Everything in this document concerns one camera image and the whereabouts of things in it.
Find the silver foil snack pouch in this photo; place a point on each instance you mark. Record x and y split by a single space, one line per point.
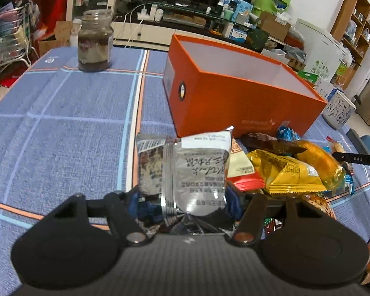
194 175

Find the white patterned cup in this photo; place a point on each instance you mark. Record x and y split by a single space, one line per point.
338 110

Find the dark brown snack wrapper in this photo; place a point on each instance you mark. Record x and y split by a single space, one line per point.
271 144

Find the blue checked tablecloth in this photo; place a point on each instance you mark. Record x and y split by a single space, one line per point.
63 131

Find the red-topped clear cracker packet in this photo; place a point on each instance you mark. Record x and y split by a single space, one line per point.
337 147

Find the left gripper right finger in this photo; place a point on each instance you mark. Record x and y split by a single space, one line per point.
250 227

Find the blue cookie snack packet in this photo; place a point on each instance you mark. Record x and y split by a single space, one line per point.
287 134

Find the orange cardboard box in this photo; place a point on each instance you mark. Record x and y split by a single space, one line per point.
211 86

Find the red white snack packet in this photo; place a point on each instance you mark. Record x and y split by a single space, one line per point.
241 172

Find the white TV cabinet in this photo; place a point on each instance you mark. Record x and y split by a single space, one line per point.
146 36

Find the yellow crinkled snack packet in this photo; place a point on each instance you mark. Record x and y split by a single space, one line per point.
284 174

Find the wooden bookshelf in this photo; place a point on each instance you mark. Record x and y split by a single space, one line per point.
352 28

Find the golden yellow snack bag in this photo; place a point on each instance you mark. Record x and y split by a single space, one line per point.
328 168

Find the glass jar dark contents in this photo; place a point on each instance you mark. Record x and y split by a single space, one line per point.
95 40

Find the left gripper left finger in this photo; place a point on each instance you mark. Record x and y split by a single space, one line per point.
122 225

